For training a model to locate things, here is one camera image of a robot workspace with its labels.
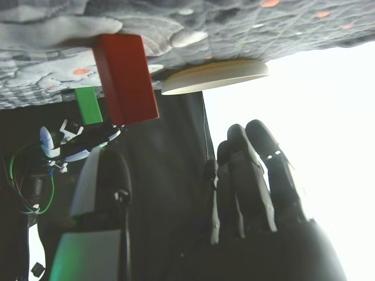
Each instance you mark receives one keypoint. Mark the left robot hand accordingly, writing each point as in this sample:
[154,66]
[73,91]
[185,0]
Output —
[252,251]

